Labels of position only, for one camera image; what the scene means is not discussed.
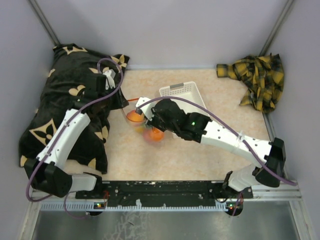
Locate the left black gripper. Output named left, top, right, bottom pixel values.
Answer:
left=98, top=83, right=129, bottom=111

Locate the peach fruit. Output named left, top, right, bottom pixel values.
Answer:
left=126, top=110, right=145, bottom=125

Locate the orange fruit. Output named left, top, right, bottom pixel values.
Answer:
left=147, top=127, right=165, bottom=142

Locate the clear zip top bag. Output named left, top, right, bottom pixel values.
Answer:
left=121, top=98, right=165, bottom=145

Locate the yellow lemon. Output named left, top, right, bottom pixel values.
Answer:
left=134, top=125, right=146, bottom=134

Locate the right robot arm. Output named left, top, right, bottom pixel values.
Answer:
left=140, top=97, right=286, bottom=198

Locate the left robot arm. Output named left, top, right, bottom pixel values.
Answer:
left=24, top=72, right=124, bottom=202

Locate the white plastic basket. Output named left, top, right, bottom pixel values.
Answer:
left=158, top=81, right=211, bottom=140

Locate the black floral pillow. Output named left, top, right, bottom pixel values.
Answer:
left=18, top=43, right=130, bottom=174

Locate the yellow plaid cloth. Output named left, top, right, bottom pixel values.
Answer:
left=216, top=54, right=285, bottom=114

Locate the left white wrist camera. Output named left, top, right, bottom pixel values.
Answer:
left=103, top=69, right=116, bottom=90

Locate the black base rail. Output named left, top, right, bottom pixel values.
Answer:
left=75, top=180, right=239, bottom=207

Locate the right corner post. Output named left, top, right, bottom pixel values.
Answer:
left=259, top=0, right=296, bottom=56

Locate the corner post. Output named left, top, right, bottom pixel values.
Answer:
left=27, top=0, right=61, bottom=46
left=259, top=0, right=296, bottom=56

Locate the left corner post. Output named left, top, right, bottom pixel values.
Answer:
left=27, top=0, right=61, bottom=46

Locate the aluminium frame bar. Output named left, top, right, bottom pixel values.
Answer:
left=39, top=181, right=302, bottom=216

